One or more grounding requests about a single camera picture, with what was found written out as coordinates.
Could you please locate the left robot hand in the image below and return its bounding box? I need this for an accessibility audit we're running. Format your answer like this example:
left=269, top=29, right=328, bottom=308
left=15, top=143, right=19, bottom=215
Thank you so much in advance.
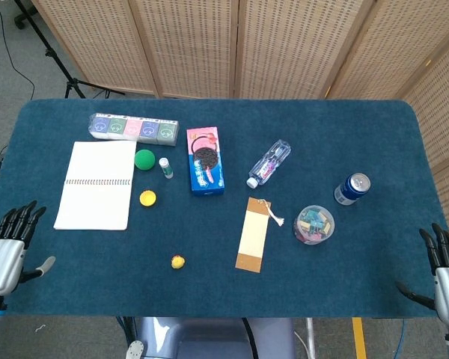
left=0, top=200, right=56, bottom=296

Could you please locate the small white green bottle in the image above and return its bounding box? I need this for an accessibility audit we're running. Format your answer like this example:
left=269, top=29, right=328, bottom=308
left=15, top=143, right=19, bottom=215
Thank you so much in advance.
left=158, top=157, right=174, bottom=180

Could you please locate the blue felt table mat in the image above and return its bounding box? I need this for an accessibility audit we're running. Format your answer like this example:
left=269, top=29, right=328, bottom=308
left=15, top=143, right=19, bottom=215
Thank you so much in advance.
left=0, top=98, right=449, bottom=319

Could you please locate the clear plastic water bottle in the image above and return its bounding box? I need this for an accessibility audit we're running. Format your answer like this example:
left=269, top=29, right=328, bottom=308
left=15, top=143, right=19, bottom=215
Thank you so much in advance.
left=246, top=139, right=293, bottom=188

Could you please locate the blue drink can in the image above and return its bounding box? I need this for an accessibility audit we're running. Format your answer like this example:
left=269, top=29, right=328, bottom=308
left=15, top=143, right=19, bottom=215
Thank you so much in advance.
left=334, top=172, right=371, bottom=206

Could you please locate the yellow round cap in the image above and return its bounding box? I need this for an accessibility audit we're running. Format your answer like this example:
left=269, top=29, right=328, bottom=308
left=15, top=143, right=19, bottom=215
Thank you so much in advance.
left=139, top=190, right=158, bottom=208

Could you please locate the blue cable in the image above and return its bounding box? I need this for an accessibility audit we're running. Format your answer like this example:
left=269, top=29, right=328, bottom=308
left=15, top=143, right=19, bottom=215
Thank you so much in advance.
left=392, top=318, right=407, bottom=359

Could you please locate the grey robot torso base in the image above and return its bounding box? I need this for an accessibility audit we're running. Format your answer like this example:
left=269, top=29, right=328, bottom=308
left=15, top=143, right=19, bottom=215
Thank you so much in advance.
left=116, top=316, right=297, bottom=359

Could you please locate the white spiral notebook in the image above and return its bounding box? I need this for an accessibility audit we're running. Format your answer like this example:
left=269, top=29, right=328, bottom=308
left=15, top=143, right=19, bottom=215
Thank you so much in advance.
left=53, top=141, right=138, bottom=231

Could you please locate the wooden woven folding screen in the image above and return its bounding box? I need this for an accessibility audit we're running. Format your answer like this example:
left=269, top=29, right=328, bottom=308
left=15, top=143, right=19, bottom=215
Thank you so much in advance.
left=30, top=0, right=449, bottom=240

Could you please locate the black tripod stand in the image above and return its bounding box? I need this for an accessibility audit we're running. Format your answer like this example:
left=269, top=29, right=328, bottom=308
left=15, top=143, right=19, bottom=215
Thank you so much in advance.
left=13, top=0, right=125, bottom=99

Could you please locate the yellow floor tape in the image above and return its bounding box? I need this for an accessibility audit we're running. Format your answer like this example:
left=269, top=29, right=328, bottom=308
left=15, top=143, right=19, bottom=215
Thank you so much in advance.
left=351, top=317, right=367, bottom=359

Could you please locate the blue pink cookie box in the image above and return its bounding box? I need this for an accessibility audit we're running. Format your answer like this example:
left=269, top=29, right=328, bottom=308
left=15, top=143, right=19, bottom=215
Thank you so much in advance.
left=186, top=126, right=226, bottom=197

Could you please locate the brown cream bookmark with tassel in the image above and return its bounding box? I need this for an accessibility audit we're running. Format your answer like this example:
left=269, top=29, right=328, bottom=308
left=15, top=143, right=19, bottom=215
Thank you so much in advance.
left=235, top=197, right=285, bottom=274

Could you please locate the pack of colourful boxes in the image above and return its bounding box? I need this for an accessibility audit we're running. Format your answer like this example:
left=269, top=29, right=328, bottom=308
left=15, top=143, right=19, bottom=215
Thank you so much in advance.
left=88, top=113, right=180, bottom=147

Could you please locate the black floor cable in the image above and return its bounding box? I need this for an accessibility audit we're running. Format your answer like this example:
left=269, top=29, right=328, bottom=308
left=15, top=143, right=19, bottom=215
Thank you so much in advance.
left=0, top=0, right=36, bottom=106

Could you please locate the green foam ball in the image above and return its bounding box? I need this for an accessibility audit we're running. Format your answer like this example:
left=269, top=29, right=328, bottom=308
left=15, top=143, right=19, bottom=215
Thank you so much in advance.
left=134, top=149, right=156, bottom=172

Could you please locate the clear tub of binder clips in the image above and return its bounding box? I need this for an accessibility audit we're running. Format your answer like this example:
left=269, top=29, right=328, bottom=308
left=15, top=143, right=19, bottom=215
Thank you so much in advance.
left=293, top=204, right=336, bottom=245

